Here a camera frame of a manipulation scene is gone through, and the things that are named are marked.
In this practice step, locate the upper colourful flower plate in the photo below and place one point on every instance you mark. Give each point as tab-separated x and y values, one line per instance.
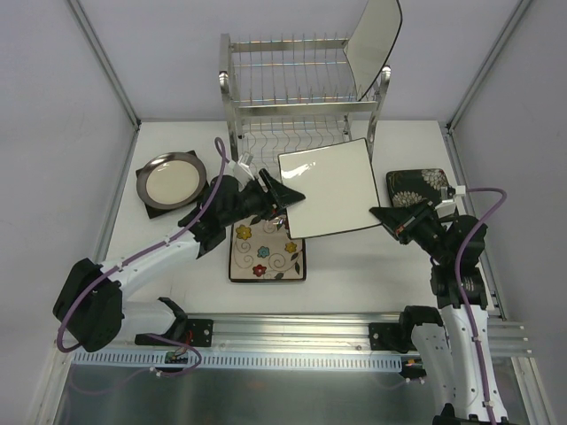
263	252

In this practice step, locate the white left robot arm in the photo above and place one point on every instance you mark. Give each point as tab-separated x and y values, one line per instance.
93	307

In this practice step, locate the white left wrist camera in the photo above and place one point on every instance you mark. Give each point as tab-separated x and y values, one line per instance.
241	168

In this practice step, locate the aluminium rail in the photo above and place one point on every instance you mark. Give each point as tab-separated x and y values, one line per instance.
339	334

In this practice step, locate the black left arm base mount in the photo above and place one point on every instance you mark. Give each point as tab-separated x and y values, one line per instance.
191	331

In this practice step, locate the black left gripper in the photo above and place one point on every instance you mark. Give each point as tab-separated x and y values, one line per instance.
267	195

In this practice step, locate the dark floral square plate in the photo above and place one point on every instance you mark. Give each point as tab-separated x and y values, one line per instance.
411	187

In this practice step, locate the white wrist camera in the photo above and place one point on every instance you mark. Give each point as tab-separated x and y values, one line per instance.
241	168
448	199

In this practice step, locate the round silver-rimmed plate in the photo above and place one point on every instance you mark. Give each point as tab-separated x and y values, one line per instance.
170	179

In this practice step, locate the white slotted cable duct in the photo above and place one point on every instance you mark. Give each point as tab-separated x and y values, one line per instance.
243	360

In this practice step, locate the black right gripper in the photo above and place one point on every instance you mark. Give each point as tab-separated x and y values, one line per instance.
407	226

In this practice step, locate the black square plate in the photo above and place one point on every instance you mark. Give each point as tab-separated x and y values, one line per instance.
201	195

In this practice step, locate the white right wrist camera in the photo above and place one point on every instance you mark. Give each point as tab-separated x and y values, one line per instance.
448	199

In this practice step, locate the stainless steel dish rack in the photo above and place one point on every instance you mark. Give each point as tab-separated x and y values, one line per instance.
293	94

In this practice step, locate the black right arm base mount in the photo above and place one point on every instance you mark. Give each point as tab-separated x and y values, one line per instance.
396	336

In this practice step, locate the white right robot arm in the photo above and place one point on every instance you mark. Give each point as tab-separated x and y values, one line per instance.
451	337

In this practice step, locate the white square plate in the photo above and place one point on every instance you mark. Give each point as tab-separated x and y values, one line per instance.
339	188
369	47

